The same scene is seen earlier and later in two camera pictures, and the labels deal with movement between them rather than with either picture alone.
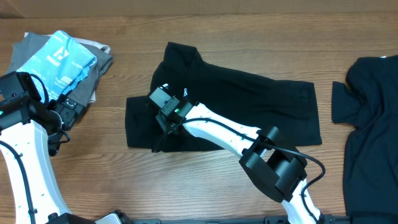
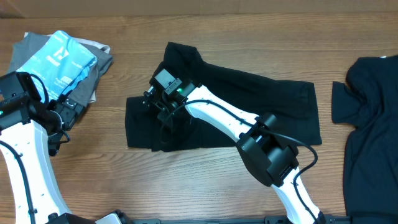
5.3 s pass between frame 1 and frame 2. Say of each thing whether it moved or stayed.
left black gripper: stayed
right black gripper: moved
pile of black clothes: stayed
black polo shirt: stayed
